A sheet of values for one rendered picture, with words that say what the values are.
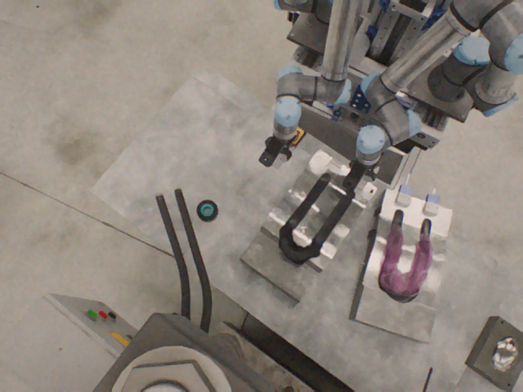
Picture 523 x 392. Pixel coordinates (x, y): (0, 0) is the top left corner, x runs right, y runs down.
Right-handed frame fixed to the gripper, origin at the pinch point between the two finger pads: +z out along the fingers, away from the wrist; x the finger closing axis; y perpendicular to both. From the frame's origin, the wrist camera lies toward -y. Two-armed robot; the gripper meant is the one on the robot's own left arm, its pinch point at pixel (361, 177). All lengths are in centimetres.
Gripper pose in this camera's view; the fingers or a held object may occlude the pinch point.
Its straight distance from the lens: 163.3
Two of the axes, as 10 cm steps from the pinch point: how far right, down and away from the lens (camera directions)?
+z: 1.7, 2.6, 9.5
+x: -8.0, -5.3, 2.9
